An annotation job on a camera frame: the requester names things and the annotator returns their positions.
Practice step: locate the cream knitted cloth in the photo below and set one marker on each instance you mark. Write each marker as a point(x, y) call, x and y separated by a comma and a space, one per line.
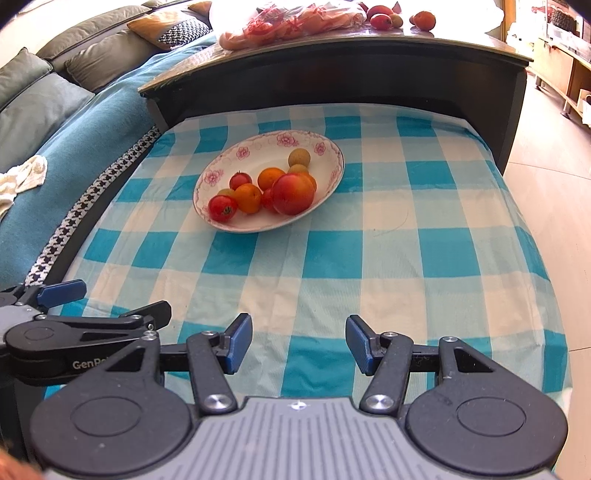
point(27, 175)

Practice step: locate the brown longan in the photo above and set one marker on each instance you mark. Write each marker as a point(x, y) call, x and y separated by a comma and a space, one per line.
point(396, 20)

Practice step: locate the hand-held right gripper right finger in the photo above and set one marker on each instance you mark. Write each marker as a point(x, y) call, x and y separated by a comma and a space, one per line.
point(358, 344)

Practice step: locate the white floral plate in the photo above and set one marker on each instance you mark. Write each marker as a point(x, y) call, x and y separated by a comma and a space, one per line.
point(277, 147)

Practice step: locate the teal blanket with houndstooth border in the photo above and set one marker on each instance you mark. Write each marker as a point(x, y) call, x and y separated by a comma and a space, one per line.
point(92, 138)

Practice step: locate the light wooden shelf unit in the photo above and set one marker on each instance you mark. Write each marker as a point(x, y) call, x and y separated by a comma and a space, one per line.
point(558, 60)

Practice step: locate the large red apple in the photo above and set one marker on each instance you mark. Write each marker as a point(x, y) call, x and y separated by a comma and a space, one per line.
point(292, 194)

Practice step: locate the clear plastic bag of fruit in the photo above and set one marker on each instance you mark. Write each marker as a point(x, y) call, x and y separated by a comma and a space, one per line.
point(295, 23)

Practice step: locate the orange mandarin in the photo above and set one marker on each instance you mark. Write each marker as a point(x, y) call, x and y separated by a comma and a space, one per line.
point(308, 176)
point(424, 20)
point(271, 177)
point(248, 197)

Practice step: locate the blue checkered tablecloth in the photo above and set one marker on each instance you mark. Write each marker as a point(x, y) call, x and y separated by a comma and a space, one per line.
point(369, 277)

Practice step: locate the houndstooth patterned cushion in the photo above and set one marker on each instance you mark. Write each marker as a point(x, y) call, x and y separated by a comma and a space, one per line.
point(184, 32)

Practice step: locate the tan longan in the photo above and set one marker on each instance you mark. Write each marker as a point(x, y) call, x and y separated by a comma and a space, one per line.
point(299, 158)
point(225, 191)

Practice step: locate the small red tomato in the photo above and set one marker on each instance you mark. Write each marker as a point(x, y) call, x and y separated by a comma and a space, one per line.
point(222, 207)
point(240, 180)
point(267, 199)

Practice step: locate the wicker basket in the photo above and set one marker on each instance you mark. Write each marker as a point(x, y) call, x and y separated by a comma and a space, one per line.
point(561, 18)

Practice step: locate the dark wooden table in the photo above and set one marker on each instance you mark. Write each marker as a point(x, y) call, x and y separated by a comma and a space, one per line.
point(369, 69)

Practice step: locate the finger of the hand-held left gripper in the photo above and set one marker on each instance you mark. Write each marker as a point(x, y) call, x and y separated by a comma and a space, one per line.
point(60, 290)
point(159, 310)

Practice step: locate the grey sofa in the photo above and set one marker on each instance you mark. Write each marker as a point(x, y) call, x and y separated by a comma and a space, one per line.
point(106, 60)

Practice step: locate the teal cushion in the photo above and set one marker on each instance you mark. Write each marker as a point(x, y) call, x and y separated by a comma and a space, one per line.
point(23, 69)

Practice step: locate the orange cushion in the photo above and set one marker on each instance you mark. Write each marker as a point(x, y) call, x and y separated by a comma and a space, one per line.
point(201, 7)
point(152, 21)

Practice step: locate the red fruit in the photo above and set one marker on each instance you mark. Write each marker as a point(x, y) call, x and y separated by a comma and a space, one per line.
point(378, 10)

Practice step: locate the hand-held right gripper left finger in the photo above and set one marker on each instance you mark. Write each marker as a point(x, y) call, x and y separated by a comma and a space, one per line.
point(240, 341)

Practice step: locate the grey-blue cushion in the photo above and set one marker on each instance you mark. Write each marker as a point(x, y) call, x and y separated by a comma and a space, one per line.
point(41, 115)

